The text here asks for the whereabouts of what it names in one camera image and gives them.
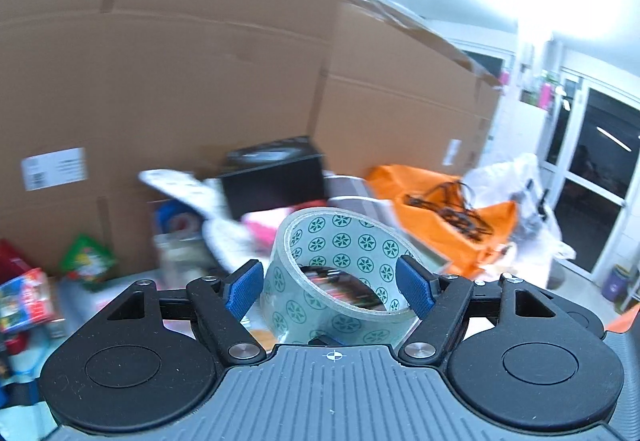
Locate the blue tape roll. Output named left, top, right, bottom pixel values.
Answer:
left=153, top=199, right=204, bottom=234

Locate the green snack packet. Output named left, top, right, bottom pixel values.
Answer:
left=61, top=234, right=117, bottom=291

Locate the white spiral notebook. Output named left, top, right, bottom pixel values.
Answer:
left=138, top=169, right=231, bottom=219

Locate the large cardboard wall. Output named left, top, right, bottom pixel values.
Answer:
left=1, top=0, right=499, bottom=273

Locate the orange plastic bag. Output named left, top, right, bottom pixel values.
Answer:
left=367, top=164, right=518, bottom=279

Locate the green patterned tape roll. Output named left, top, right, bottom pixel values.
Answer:
left=260, top=208, right=424, bottom=346

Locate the white shipping label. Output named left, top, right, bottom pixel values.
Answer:
left=21, top=147, right=88, bottom=192

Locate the black cardboard box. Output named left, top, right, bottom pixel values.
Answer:
left=217, top=135, right=326, bottom=220

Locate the red playing card box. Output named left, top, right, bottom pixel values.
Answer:
left=0, top=268, right=55, bottom=334

